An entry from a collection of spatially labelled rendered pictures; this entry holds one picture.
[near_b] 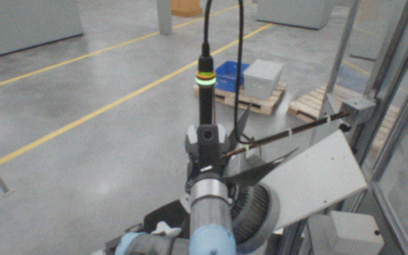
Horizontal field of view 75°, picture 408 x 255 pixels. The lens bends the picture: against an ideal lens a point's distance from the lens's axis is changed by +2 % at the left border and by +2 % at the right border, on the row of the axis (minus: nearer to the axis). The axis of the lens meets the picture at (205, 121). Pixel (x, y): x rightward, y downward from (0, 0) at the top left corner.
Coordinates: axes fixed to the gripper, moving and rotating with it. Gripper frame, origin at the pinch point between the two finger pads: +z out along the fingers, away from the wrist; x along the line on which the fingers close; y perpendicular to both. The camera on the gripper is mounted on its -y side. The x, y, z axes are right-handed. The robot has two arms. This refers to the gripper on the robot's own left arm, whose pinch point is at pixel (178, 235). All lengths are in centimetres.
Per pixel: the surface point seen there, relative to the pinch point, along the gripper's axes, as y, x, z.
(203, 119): -1.0, -36.7, 10.1
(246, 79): 219, 56, 189
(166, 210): 20.1, 10.3, 2.6
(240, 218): -1.8, 3.8, 21.1
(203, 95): -1.6, -43.4, 10.0
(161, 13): 587, 6, 211
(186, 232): -0.8, -0.8, 2.2
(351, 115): -2, -21, 69
